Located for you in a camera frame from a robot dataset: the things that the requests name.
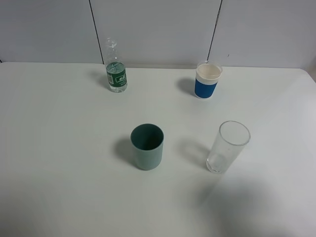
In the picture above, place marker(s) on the clear green-label water bottle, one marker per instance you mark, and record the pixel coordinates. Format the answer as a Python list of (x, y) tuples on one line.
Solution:
[(115, 69)]

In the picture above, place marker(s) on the green plastic cup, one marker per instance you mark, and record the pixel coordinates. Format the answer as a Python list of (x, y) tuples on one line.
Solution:
[(147, 140)]

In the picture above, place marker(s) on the blue sleeved white cup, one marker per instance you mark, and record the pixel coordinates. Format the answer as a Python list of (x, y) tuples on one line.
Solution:
[(207, 77)]

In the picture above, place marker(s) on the clear drinking glass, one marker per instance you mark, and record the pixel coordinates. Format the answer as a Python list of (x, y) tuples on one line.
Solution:
[(230, 140)]

